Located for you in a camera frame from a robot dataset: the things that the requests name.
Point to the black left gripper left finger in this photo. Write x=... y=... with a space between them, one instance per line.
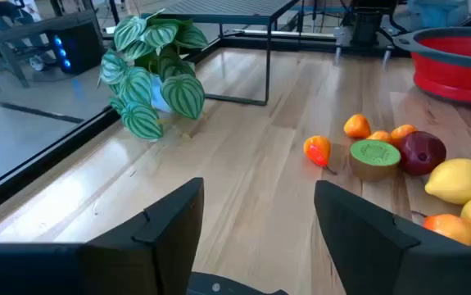
x=96 y=270

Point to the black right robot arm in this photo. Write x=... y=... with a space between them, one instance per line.
x=366 y=26

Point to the black aluminium rig frame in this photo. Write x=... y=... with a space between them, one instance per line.
x=55 y=151

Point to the red collapsible colander grey rim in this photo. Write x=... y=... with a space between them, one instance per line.
x=452 y=78

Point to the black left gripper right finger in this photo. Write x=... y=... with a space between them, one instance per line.
x=382 y=262

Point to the artificial striped green leaf plant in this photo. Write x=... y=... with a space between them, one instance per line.
x=137 y=86

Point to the dark red toy apple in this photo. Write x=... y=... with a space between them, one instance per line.
x=421 y=153

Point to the black perforated metal shelf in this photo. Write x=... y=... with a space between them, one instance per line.
x=227 y=10

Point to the small orange toy pear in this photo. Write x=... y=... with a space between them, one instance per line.
x=403 y=132
x=357 y=126
x=318 y=149
x=450 y=228
x=379 y=136

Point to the green toy kiwi half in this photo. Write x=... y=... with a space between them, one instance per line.
x=374 y=157

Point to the black computer tower blue lights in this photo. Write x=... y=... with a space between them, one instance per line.
x=83 y=49

